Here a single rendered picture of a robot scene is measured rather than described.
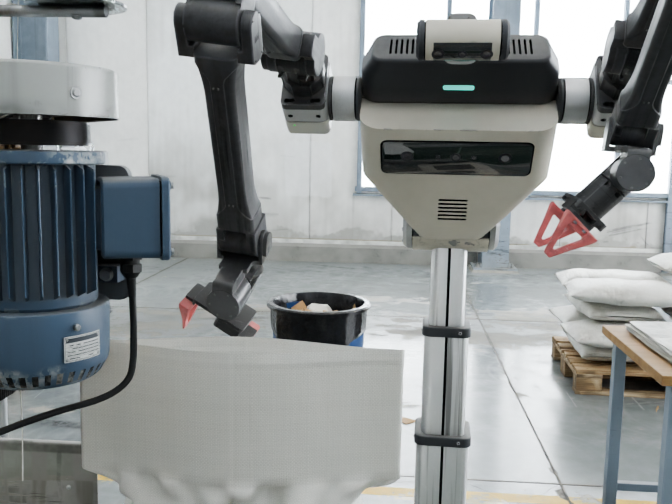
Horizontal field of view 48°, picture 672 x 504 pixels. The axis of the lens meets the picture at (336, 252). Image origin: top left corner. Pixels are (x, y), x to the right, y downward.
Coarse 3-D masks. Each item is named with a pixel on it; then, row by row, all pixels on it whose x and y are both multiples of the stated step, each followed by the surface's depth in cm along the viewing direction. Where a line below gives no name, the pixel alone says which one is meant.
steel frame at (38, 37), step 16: (16, 0) 882; (496, 0) 826; (512, 0) 824; (496, 16) 828; (512, 16) 826; (16, 32) 884; (32, 32) 891; (48, 32) 878; (512, 32) 829; (16, 48) 885; (32, 48) 894; (48, 48) 880; (480, 256) 903; (496, 256) 862; (480, 272) 860; (496, 272) 859; (512, 272) 858
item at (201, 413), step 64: (128, 384) 112; (192, 384) 109; (256, 384) 108; (320, 384) 110; (384, 384) 111; (128, 448) 114; (192, 448) 110; (256, 448) 109; (320, 448) 111; (384, 448) 113
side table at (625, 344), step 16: (608, 336) 256; (624, 336) 248; (624, 352) 238; (640, 352) 228; (656, 352) 229; (624, 368) 260; (656, 368) 211; (624, 384) 261; (608, 416) 266; (608, 432) 265; (608, 448) 265; (608, 464) 265; (608, 480) 266; (624, 480) 268; (608, 496) 266
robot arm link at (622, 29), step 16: (640, 0) 119; (656, 0) 113; (640, 16) 118; (608, 32) 131; (624, 32) 124; (640, 32) 121; (608, 48) 129; (624, 48) 126; (640, 48) 124; (608, 64) 128
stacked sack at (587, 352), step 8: (568, 336) 477; (576, 344) 451; (584, 344) 444; (584, 352) 434; (592, 352) 432; (600, 352) 431; (608, 352) 431; (600, 360) 434; (608, 360) 432; (632, 360) 429
